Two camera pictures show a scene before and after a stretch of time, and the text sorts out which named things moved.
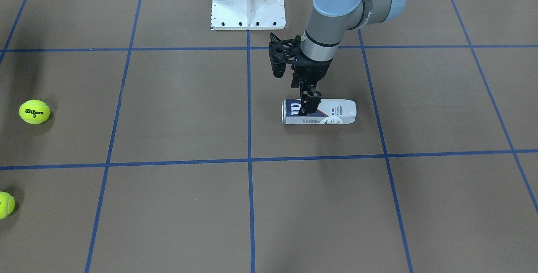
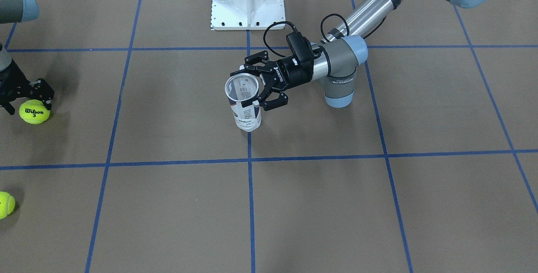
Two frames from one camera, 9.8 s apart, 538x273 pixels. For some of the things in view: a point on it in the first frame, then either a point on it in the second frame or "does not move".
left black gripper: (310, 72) → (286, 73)
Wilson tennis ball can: (330, 111) → (239, 87)
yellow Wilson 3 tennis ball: (34, 112) does not move
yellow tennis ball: (7, 203) does not move
